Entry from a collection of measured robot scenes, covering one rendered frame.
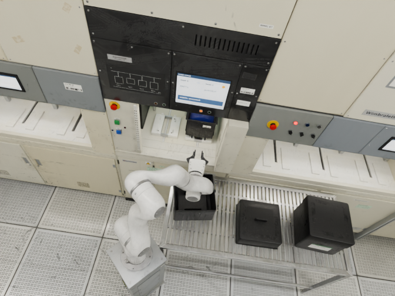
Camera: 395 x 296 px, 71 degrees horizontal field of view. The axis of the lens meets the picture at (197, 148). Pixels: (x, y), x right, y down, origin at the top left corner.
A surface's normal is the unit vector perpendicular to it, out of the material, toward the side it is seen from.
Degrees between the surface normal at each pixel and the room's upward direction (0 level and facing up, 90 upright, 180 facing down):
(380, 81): 90
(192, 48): 90
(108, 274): 0
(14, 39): 90
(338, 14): 90
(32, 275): 0
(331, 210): 0
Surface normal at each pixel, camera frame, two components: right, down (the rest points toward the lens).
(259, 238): 0.11, -0.58
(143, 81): -0.11, 0.80
